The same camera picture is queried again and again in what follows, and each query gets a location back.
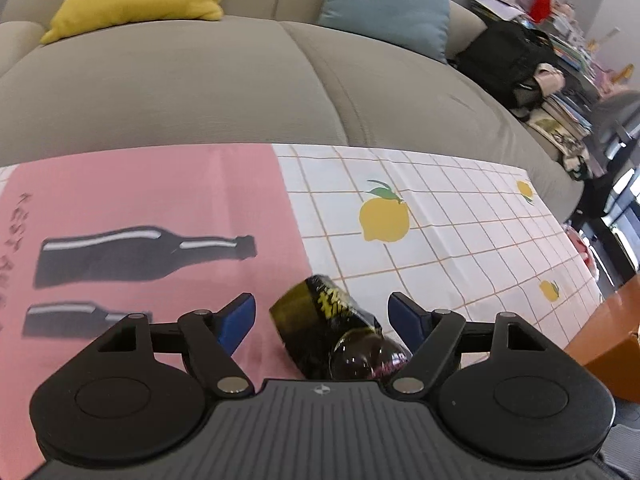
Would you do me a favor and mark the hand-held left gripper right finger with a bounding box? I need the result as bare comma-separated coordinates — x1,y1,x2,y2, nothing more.
386,291,551,395

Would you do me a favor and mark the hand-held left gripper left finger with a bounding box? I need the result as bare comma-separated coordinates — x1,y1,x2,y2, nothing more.
95,292,258,396

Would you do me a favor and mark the dark green snack packet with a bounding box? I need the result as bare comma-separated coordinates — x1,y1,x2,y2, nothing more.
269,274,413,381

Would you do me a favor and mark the orange cardboard box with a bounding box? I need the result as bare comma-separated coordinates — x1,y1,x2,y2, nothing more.
564,272,640,403

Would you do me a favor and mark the pink lemon print tablecloth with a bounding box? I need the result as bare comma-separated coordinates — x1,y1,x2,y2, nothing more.
0,142,603,471

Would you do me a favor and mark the red white plastic bag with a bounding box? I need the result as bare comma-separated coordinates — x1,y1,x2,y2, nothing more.
562,225,601,281

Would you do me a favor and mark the beige sofa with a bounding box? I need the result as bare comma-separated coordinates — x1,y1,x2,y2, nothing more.
0,0,586,221

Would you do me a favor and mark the printed tote bag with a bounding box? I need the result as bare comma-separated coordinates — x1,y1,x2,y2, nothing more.
525,110,593,181

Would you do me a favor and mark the black backpack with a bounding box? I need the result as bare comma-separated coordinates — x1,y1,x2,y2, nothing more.
452,22,558,111

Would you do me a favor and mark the beige pouch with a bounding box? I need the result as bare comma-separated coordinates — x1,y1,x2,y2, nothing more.
530,62,568,98

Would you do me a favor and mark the grey office chair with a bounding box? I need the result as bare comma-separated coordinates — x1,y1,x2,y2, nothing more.
592,87,640,161

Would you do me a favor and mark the light blue pillow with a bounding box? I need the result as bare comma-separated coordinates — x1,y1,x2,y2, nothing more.
317,0,451,65

